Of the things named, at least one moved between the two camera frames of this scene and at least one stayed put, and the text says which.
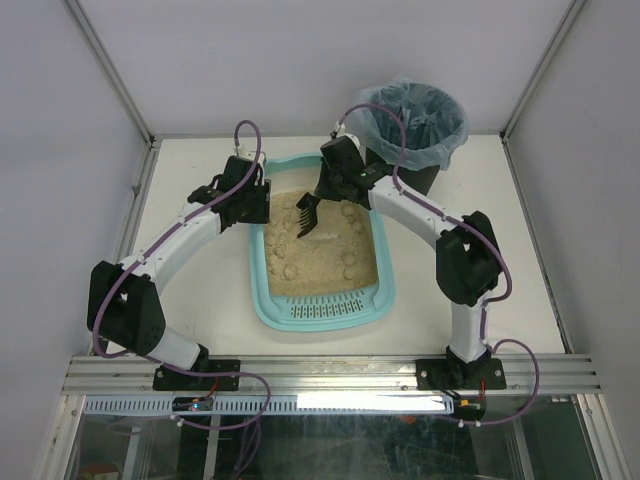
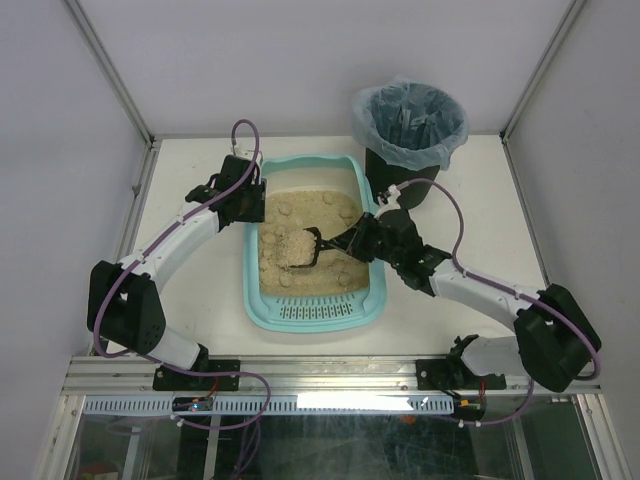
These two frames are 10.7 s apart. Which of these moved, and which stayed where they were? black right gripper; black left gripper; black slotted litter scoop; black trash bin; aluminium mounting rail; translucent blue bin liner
Moved: black right gripper; black slotted litter scoop
Stayed: black trash bin; translucent blue bin liner; black left gripper; aluminium mounting rail
